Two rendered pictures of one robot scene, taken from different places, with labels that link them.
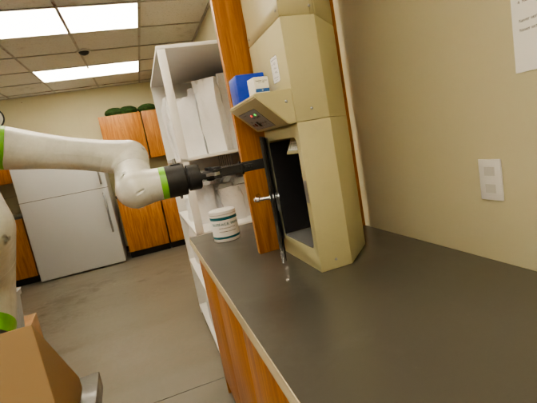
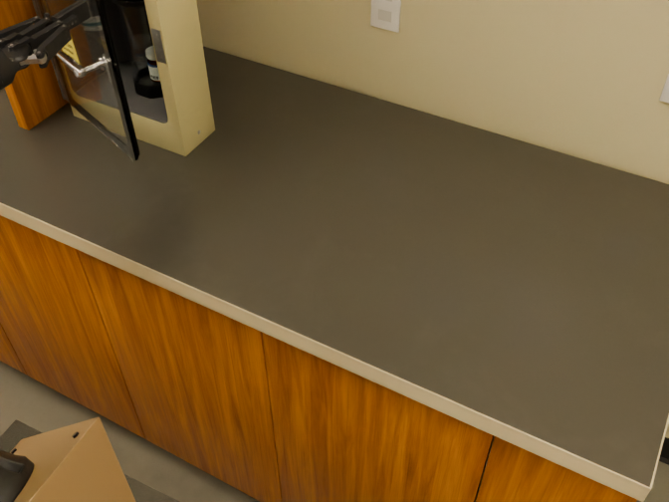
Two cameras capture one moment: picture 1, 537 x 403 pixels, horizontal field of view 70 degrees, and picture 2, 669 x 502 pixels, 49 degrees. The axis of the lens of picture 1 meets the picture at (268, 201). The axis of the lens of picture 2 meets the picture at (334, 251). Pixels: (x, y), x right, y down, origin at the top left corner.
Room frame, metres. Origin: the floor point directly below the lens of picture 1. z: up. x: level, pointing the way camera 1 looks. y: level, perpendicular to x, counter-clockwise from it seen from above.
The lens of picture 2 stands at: (0.03, 0.51, 1.91)
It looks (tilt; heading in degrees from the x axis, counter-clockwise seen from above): 45 degrees down; 316
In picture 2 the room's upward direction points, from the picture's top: straight up
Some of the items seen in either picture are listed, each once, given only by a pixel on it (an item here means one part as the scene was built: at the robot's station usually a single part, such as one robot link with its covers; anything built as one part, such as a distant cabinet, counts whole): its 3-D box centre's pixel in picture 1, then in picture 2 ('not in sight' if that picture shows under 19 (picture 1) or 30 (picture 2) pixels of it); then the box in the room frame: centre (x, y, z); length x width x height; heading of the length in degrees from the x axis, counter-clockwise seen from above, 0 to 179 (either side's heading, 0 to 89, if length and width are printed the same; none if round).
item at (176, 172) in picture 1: (177, 178); not in sight; (1.11, 0.25, 1.31); 0.09 x 0.06 x 0.12; 17
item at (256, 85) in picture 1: (258, 88); not in sight; (1.25, -0.03, 1.54); 0.05 x 0.05 x 0.06; 25
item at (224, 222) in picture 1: (224, 224); not in sight; (1.84, 0.23, 1.02); 0.13 x 0.13 x 0.15
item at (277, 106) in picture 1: (259, 115); not in sight; (1.29, -0.02, 1.46); 0.32 x 0.12 x 0.10; 17
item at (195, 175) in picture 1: (202, 175); (1, 59); (1.13, 0.18, 1.31); 0.09 x 0.08 x 0.07; 107
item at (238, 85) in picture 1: (248, 89); not in sight; (1.36, 0.00, 1.56); 0.10 x 0.10 x 0.09; 17
